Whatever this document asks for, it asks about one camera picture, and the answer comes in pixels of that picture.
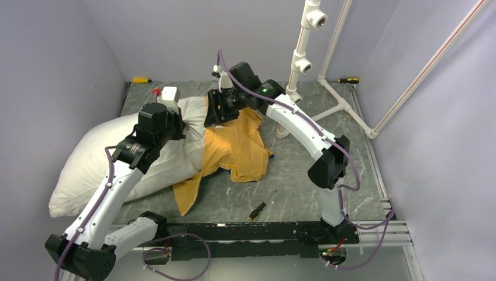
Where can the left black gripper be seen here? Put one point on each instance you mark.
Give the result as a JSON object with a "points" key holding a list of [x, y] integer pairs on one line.
{"points": [[180, 125]]}

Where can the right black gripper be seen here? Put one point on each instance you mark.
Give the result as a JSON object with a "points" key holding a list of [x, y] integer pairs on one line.
{"points": [[215, 116]]}

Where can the yellow blue pillowcase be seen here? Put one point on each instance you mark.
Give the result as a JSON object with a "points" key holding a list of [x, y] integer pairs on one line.
{"points": [[235, 146]]}

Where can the white pillow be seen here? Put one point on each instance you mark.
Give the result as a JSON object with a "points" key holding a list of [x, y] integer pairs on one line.
{"points": [[87, 166]]}

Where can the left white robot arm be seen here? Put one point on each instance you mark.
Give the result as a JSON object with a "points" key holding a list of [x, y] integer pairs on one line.
{"points": [[86, 248]]}

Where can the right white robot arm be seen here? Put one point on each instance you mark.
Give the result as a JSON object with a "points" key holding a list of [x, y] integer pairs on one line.
{"points": [[239, 88]]}

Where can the yellow screwdriver at back left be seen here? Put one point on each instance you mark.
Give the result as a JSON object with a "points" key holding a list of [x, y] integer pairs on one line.
{"points": [[141, 80]]}

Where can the black yellow screwdriver on table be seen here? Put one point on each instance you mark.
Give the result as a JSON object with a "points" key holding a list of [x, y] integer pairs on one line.
{"points": [[256, 212]]}

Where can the screwdriver at back right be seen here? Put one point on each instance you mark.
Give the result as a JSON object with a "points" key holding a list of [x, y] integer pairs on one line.
{"points": [[351, 80]]}

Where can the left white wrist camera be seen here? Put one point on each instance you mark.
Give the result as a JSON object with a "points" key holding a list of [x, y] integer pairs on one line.
{"points": [[168, 96]]}

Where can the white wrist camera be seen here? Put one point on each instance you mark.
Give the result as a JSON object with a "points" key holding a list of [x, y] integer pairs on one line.
{"points": [[168, 96], [224, 82]]}

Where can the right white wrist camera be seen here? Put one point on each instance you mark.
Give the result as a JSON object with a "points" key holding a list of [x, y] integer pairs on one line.
{"points": [[224, 82]]}

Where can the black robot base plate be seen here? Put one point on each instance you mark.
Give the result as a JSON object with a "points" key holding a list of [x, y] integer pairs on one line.
{"points": [[306, 239]]}

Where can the white PVC pipe frame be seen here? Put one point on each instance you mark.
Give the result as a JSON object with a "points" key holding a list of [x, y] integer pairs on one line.
{"points": [[418, 66]]}

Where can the aluminium rail frame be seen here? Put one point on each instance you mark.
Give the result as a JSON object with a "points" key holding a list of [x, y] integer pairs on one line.
{"points": [[331, 256]]}

